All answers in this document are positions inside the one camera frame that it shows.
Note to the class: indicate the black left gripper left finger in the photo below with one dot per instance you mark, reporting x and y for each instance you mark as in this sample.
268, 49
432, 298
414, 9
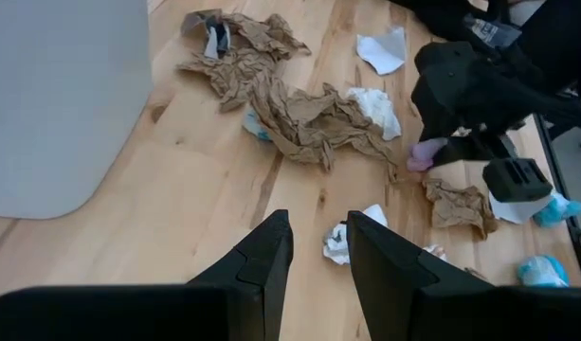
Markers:
261, 274

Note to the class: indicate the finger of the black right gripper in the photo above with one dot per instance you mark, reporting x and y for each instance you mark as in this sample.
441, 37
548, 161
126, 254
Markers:
479, 150
517, 182

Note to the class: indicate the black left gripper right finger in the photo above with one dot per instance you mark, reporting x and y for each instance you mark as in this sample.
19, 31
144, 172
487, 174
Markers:
385, 274

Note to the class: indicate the blue white plastic wad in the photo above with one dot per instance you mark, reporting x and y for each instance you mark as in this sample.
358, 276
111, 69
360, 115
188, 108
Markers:
541, 272
560, 210

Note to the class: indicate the white wrapper with dark print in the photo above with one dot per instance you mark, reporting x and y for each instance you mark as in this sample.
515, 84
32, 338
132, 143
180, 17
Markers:
336, 239

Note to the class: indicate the white tissue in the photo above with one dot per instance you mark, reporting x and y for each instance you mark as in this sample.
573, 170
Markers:
377, 111

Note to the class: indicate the large white paper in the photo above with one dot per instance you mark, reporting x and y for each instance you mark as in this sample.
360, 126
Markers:
380, 52

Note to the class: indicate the blue pink plastic wad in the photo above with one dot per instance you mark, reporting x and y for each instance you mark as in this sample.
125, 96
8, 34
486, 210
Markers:
253, 128

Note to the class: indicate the gray black wrapper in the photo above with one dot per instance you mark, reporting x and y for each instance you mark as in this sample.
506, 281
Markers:
216, 41

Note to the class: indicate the white plastic trash bin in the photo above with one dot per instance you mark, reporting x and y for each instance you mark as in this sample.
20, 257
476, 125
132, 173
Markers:
58, 104

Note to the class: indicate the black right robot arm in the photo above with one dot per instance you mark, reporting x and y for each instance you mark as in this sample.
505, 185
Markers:
555, 38

